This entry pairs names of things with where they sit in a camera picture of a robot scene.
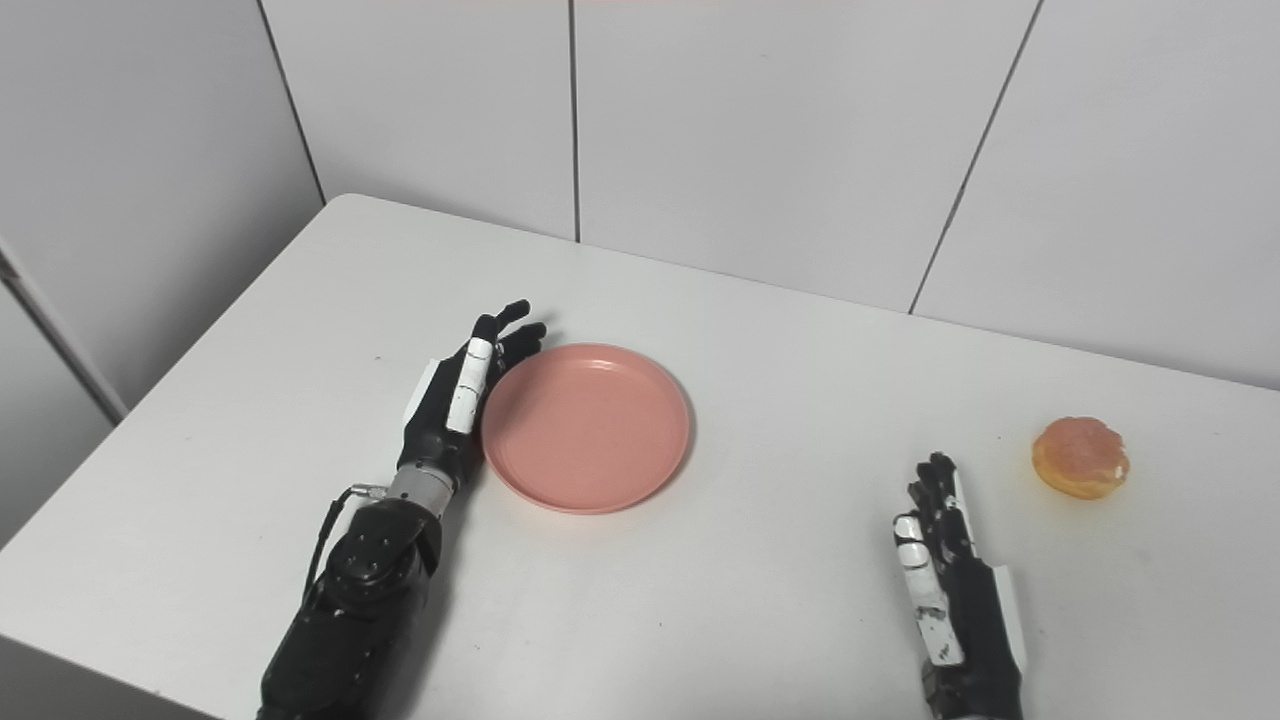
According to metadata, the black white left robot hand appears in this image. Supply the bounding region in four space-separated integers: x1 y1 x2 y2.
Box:
398 299 549 491

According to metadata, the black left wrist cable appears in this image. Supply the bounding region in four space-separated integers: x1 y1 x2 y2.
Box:
303 485 391 601

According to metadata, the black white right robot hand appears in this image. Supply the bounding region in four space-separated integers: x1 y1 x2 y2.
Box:
893 452 1029 720

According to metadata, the golden cream puff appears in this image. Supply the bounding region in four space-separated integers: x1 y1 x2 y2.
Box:
1031 417 1131 501

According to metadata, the pink round plate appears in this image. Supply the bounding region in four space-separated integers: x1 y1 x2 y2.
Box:
481 343 692 516

